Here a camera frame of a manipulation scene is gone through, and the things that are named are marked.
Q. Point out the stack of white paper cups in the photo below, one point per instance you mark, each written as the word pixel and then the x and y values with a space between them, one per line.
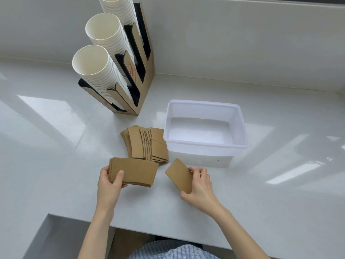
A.
pixel 121 8
pixel 110 32
pixel 99 70

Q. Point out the person's right thumb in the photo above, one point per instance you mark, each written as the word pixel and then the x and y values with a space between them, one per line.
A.
pixel 186 196

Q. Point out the fanned pile of cup sleeves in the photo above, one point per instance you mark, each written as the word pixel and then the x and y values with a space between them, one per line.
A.
pixel 145 144

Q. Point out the white plastic container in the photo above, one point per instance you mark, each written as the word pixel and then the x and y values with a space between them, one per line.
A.
pixel 200 129

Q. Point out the checked blue white shirt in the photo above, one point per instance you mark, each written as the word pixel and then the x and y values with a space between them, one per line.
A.
pixel 172 250

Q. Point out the person's left thumb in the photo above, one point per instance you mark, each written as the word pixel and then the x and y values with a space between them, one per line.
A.
pixel 119 177

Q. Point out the brown cardboard cup holder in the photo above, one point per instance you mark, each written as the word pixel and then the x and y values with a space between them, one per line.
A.
pixel 145 72

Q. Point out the small stack of brown sleeves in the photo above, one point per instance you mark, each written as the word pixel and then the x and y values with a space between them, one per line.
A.
pixel 137 171

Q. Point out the person's right hand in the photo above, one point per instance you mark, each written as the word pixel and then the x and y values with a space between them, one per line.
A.
pixel 202 194

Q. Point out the person's right forearm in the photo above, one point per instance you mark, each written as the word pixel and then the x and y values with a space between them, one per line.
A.
pixel 240 234

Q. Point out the single brown cardboard cup sleeve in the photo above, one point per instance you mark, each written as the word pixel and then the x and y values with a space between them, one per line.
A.
pixel 179 173

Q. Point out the person's left hand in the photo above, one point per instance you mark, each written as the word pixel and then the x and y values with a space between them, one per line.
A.
pixel 106 192

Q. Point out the person's left forearm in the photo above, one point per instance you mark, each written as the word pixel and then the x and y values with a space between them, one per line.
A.
pixel 95 234

